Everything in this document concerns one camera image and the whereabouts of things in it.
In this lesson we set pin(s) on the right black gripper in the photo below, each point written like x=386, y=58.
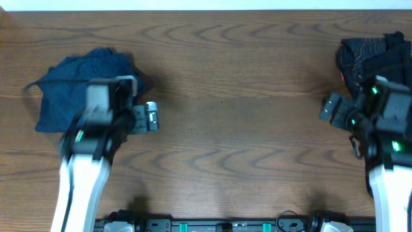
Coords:
x=346, y=106

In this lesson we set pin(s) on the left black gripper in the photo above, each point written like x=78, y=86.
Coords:
x=141, y=113

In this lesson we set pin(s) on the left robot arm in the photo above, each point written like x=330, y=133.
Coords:
x=89, y=146

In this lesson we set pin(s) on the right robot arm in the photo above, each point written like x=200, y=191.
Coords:
x=379, y=121

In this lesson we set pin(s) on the black patterned garment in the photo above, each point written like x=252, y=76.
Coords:
x=361, y=60

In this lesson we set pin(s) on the folded navy blue shorts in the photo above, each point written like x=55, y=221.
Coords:
x=64, y=86

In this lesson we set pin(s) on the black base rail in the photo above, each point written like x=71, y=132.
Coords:
x=287, y=221

